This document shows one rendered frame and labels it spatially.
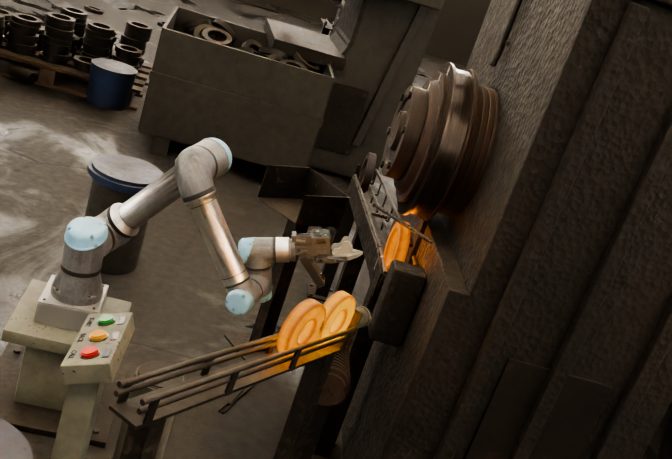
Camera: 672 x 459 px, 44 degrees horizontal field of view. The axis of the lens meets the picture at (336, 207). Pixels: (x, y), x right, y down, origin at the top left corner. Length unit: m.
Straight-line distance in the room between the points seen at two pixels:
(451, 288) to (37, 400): 1.32
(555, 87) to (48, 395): 1.72
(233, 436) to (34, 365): 0.68
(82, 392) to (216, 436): 0.86
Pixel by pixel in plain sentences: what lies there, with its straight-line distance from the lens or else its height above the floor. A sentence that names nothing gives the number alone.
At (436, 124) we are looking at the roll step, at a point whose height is 1.21.
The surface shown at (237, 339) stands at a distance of 3.33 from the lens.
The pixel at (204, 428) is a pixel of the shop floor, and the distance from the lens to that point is 2.84.
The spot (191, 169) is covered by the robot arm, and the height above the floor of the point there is 0.90.
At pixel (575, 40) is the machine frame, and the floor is 1.55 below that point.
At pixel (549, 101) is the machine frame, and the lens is 2.03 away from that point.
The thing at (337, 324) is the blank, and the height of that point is 0.68.
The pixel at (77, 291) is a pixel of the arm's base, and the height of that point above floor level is 0.42.
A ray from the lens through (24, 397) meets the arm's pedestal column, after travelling 2.74.
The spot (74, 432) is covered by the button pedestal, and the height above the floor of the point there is 0.36.
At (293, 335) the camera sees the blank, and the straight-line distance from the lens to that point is 1.97.
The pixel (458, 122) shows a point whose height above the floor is 1.23.
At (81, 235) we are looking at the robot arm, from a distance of 2.49.
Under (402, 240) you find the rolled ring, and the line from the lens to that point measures 2.53.
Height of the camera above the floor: 1.68
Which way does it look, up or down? 19 degrees down
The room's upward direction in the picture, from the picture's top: 19 degrees clockwise
